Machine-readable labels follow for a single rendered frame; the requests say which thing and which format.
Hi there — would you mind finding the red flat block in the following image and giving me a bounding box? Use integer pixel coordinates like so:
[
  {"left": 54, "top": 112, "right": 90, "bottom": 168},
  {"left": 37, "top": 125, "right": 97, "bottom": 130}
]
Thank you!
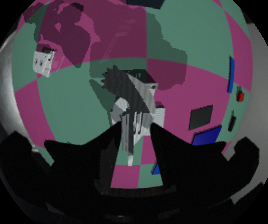
[{"left": 236, "top": 92, "right": 244, "bottom": 103}]

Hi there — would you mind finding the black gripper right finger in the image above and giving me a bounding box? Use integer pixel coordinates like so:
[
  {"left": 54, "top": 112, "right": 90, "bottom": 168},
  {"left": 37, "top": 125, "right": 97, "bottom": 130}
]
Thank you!
[{"left": 150, "top": 123, "right": 227, "bottom": 192}]

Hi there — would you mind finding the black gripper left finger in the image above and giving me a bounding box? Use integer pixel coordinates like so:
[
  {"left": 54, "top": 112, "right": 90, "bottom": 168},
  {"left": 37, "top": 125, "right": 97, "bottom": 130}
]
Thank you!
[{"left": 44, "top": 121, "right": 122, "bottom": 193}]

